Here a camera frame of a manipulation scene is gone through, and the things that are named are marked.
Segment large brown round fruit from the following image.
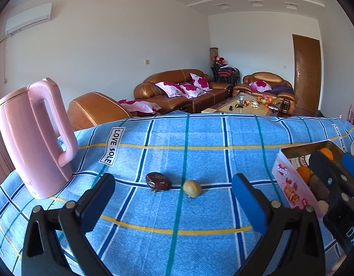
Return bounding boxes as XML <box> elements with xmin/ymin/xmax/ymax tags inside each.
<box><xmin>309</xmin><ymin>175</ymin><xmax>330</xmax><ymax>202</ymax></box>

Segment orange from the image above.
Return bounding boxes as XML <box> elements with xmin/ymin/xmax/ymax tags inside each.
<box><xmin>296</xmin><ymin>166</ymin><xmax>311</xmax><ymax>184</ymax></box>
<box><xmin>319</xmin><ymin>148</ymin><xmax>334</xmax><ymax>161</ymax></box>

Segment small yellow round fruit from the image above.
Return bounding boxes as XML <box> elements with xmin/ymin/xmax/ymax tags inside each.
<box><xmin>182</xmin><ymin>179</ymin><xmax>202</xmax><ymax>198</ymax></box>

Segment pink cookie tin box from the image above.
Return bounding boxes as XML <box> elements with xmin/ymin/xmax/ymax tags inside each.
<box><xmin>272</xmin><ymin>140</ymin><xmax>344</xmax><ymax>219</ymax></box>

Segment pink electric kettle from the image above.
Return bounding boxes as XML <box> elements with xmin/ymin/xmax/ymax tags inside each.
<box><xmin>0</xmin><ymin>78</ymin><xmax>78</xmax><ymax>199</ymax></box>

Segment brown wooden door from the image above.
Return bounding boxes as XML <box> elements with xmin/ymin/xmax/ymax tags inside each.
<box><xmin>293</xmin><ymin>34</ymin><xmax>322</xmax><ymax>112</ymax></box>

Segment pink flower pillow armchair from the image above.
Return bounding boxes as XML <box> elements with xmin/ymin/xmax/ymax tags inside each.
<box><xmin>249</xmin><ymin>80</ymin><xmax>272</xmax><ymax>93</ymax></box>

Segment brown leather armchair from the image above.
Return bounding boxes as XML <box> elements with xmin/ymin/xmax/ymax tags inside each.
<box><xmin>232</xmin><ymin>72</ymin><xmax>297</xmax><ymax>115</ymax></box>

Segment wooden coffee table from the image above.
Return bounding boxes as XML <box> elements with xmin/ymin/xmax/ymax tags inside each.
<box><xmin>201</xmin><ymin>93</ymin><xmax>282</xmax><ymax>116</ymax></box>

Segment brown leather chair near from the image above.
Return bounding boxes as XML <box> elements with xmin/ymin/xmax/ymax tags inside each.
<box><xmin>67</xmin><ymin>92</ymin><xmax>131</xmax><ymax>131</ymax></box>

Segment stacked dark chairs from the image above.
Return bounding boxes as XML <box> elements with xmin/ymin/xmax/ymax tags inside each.
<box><xmin>211</xmin><ymin>63</ymin><xmax>241</xmax><ymax>86</ymax></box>

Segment pink flower pillow right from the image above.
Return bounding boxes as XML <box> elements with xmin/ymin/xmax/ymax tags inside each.
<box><xmin>190</xmin><ymin>73</ymin><xmax>211</xmax><ymax>92</ymax></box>

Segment pink flower pillow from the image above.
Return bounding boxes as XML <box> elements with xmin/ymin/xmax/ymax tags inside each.
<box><xmin>155</xmin><ymin>82</ymin><xmax>185</xmax><ymax>98</ymax></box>
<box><xmin>190</xmin><ymin>73</ymin><xmax>211</xmax><ymax>92</ymax></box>
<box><xmin>179</xmin><ymin>83</ymin><xmax>206</xmax><ymax>99</ymax></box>

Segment pink flower blanket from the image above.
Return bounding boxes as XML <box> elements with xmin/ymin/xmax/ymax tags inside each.
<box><xmin>118</xmin><ymin>99</ymin><xmax>161</xmax><ymax>113</ymax></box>

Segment pink flower pillow middle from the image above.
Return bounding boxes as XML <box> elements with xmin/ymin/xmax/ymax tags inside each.
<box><xmin>179</xmin><ymin>83</ymin><xmax>206</xmax><ymax>99</ymax></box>

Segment tall patterned floor vase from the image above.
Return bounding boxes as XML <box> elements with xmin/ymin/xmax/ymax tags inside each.
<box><xmin>209</xmin><ymin>47</ymin><xmax>219</xmax><ymax>66</ymax></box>

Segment brown leather long sofa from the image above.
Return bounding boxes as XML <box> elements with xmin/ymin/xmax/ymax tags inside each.
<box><xmin>134</xmin><ymin>69</ymin><xmax>232</xmax><ymax>113</ymax></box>

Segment pink flower pillow left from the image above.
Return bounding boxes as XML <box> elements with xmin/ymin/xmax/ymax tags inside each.
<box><xmin>155</xmin><ymin>82</ymin><xmax>185</xmax><ymax>98</ymax></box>

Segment white air conditioner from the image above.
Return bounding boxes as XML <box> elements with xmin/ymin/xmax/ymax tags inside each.
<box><xmin>5</xmin><ymin>3</ymin><xmax>53</xmax><ymax>36</ymax></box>

